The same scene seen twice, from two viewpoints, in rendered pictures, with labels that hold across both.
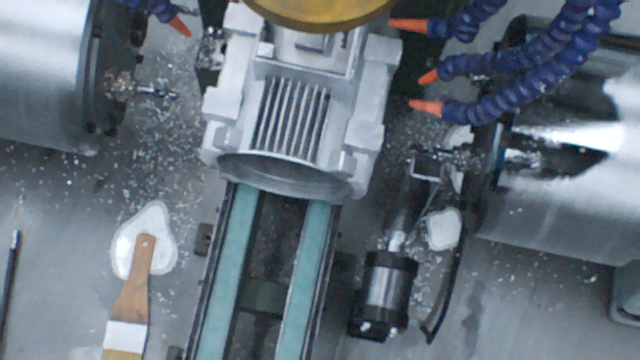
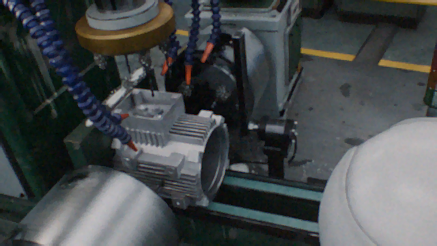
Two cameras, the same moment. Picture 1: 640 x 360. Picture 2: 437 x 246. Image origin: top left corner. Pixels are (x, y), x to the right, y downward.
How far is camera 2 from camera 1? 0.87 m
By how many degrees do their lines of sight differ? 50
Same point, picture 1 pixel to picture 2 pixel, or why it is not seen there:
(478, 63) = (192, 42)
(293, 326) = (287, 190)
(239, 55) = (149, 156)
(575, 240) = (261, 67)
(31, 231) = not seen: outside the picture
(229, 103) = (175, 156)
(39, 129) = (165, 236)
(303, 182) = (214, 177)
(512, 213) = (250, 73)
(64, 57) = (132, 185)
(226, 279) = (261, 216)
